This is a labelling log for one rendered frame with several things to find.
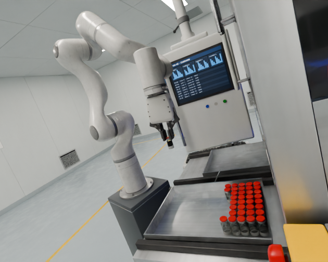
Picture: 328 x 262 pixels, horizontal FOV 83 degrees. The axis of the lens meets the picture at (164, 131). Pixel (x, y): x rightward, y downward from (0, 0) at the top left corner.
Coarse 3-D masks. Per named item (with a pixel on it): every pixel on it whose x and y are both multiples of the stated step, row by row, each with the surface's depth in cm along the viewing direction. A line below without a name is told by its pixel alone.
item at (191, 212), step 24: (192, 192) 75; (216, 192) 70; (168, 216) 66; (192, 216) 61; (216, 216) 58; (168, 240) 53; (192, 240) 49; (216, 240) 46; (240, 240) 44; (264, 240) 41
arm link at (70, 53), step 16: (64, 48) 80; (80, 48) 85; (64, 64) 84; (80, 64) 83; (80, 80) 88; (96, 80) 87; (96, 96) 87; (96, 112) 85; (96, 128) 84; (112, 128) 87
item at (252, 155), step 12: (252, 144) 94; (216, 156) 101; (228, 156) 96; (240, 156) 92; (252, 156) 87; (264, 156) 84; (204, 168) 84; (216, 168) 88; (228, 168) 84; (240, 168) 74; (252, 168) 72; (264, 168) 70
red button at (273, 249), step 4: (272, 244) 29; (276, 244) 29; (280, 244) 29; (268, 248) 29; (272, 248) 28; (276, 248) 28; (280, 248) 28; (268, 252) 29; (272, 252) 28; (276, 252) 28; (280, 252) 27; (268, 256) 28; (272, 256) 28; (276, 256) 27; (280, 256) 27; (284, 256) 28; (272, 260) 27; (276, 260) 27; (280, 260) 27; (284, 260) 27
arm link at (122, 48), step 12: (108, 24) 72; (96, 36) 71; (108, 36) 69; (120, 36) 68; (108, 48) 70; (120, 48) 68; (132, 48) 70; (132, 60) 74; (168, 60) 72; (168, 72) 71
